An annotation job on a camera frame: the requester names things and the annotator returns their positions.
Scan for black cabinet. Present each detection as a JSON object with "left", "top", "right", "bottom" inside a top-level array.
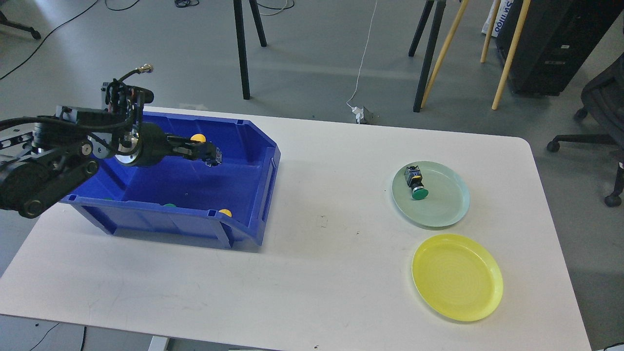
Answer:
[{"left": 508, "top": 0, "right": 624, "bottom": 96}]

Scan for yellow push button front edge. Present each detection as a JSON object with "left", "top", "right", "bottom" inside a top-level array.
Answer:
[{"left": 218, "top": 209, "right": 233, "bottom": 217}]

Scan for blue plastic storage bin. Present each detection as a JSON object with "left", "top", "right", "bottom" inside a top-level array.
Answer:
[{"left": 61, "top": 112, "right": 280, "bottom": 248}]

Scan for black office chair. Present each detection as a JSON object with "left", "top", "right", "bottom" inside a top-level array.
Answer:
[{"left": 546, "top": 54, "right": 624, "bottom": 207}]

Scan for wooden easel legs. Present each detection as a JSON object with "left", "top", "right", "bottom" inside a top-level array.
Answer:
[{"left": 421, "top": 0, "right": 532, "bottom": 110}]

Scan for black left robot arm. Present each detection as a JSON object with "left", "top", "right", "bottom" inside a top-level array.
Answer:
[{"left": 0, "top": 63, "right": 222, "bottom": 218}]

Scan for yellow push button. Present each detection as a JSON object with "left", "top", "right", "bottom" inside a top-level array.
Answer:
[{"left": 190, "top": 133, "right": 207, "bottom": 143}]

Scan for black tripod stand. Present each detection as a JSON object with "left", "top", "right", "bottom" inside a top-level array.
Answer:
[
  {"left": 408, "top": 0, "right": 447, "bottom": 113},
  {"left": 233, "top": 0, "right": 268, "bottom": 100}
]

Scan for light green plate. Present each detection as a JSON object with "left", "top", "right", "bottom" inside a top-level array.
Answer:
[{"left": 391, "top": 161, "right": 470, "bottom": 228}]

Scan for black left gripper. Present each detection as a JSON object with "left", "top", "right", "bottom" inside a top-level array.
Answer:
[{"left": 115, "top": 122, "right": 222, "bottom": 167}]

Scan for yellow plate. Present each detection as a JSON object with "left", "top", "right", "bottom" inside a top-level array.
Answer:
[{"left": 411, "top": 234, "right": 504, "bottom": 322}]

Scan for white cable with plug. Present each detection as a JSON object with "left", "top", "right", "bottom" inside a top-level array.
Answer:
[{"left": 347, "top": 0, "right": 379, "bottom": 125}]

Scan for black floor cable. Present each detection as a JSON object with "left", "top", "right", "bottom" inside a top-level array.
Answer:
[{"left": 0, "top": 0, "right": 296, "bottom": 81}]

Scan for black tripod stand right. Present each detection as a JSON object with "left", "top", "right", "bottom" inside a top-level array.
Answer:
[{"left": 408, "top": 0, "right": 447, "bottom": 113}]

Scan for white printed bag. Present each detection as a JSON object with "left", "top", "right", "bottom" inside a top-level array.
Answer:
[{"left": 481, "top": 0, "right": 514, "bottom": 38}]

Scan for black tripod stand left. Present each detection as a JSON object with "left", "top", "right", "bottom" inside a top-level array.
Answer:
[{"left": 233, "top": 0, "right": 268, "bottom": 100}]

